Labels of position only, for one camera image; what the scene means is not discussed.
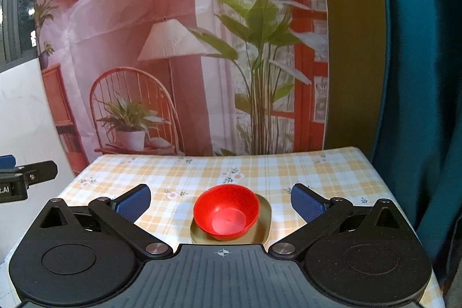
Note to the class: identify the white marble panel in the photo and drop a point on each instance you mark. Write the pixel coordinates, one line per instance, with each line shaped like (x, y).
(29, 134)

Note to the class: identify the teal curtain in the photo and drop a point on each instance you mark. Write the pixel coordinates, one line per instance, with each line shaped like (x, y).
(417, 151)

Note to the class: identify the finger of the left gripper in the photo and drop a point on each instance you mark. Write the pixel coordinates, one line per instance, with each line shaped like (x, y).
(37, 172)
(7, 161)

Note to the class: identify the red bowl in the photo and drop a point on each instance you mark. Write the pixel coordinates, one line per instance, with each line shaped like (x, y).
(226, 212)

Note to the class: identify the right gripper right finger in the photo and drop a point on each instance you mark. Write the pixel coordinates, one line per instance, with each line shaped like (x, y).
(307, 203)

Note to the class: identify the printed room scene backdrop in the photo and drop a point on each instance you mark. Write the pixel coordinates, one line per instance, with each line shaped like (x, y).
(184, 77)

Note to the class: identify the yellow plaid floral tablecloth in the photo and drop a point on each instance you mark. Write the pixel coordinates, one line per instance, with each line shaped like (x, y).
(362, 252)

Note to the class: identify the large green square plate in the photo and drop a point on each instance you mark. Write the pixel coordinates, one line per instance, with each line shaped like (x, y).
(258, 234)

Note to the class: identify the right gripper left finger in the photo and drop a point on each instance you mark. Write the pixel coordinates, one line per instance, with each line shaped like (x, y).
(133, 203)

